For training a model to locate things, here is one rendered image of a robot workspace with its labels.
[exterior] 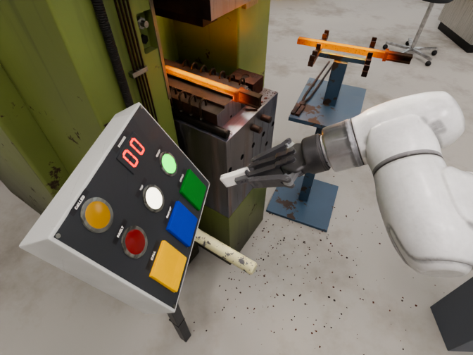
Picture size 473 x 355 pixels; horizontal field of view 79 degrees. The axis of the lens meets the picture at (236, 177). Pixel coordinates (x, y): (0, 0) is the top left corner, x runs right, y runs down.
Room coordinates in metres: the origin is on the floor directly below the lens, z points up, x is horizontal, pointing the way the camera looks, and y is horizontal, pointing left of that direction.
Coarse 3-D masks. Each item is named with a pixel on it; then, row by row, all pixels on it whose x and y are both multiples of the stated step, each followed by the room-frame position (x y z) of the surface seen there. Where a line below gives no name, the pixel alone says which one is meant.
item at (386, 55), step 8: (304, 40) 1.28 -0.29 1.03; (312, 40) 1.28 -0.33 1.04; (320, 40) 1.28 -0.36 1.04; (328, 48) 1.24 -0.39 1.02; (336, 48) 1.22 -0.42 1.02; (344, 48) 1.21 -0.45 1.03; (352, 48) 1.20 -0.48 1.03; (360, 48) 1.20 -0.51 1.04; (368, 48) 1.20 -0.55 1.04; (376, 56) 1.16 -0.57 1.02; (384, 56) 1.14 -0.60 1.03; (392, 56) 1.14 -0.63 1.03; (400, 56) 1.13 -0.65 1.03; (408, 56) 1.11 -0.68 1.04
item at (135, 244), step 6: (132, 234) 0.27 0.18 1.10; (138, 234) 0.28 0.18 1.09; (126, 240) 0.26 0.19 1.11; (132, 240) 0.26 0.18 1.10; (138, 240) 0.27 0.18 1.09; (144, 240) 0.27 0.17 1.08; (126, 246) 0.25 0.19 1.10; (132, 246) 0.25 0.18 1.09; (138, 246) 0.26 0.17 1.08; (144, 246) 0.26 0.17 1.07; (132, 252) 0.24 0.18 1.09; (138, 252) 0.25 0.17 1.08
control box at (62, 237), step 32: (128, 128) 0.46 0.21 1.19; (160, 128) 0.53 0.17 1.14; (96, 160) 0.36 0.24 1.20; (160, 160) 0.45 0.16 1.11; (64, 192) 0.30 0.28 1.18; (96, 192) 0.30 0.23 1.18; (128, 192) 0.34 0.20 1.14; (160, 192) 0.38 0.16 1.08; (64, 224) 0.23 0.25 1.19; (128, 224) 0.28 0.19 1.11; (160, 224) 0.32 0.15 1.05; (64, 256) 0.20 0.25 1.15; (96, 256) 0.21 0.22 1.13; (128, 256) 0.23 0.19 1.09; (128, 288) 0.19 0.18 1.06; (160, 288) 0.21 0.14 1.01
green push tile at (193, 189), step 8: (192, 176) 0.48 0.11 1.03; (184, 184) 0.44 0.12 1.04; (192, 184) 0.46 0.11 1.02; (200, 184) 0.48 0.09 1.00; (184, 192) 0.42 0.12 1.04; (192, 192) 0.44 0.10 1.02; (200, 192) 0.46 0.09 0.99; (192, 200) 0.42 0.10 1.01; (200, 200) 0.44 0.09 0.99; (200, 208) 0.42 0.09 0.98
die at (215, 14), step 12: (156, 0) 0.91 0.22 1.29; (168, 0) 0.88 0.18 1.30; (180, 0) 0.86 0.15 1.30; (192, 0) 0.84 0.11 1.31; (204, 0) 0.81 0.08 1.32; (216, 0) 0.83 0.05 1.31; (228, 0) 0.87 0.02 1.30; (240, 0) 0.92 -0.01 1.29; (180, 12) 0.86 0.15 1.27; (192, 12) 0.84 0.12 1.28; (204, 12) 0.82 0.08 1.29; (216, 12) 0.82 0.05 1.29; (228, 12) 0.87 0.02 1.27
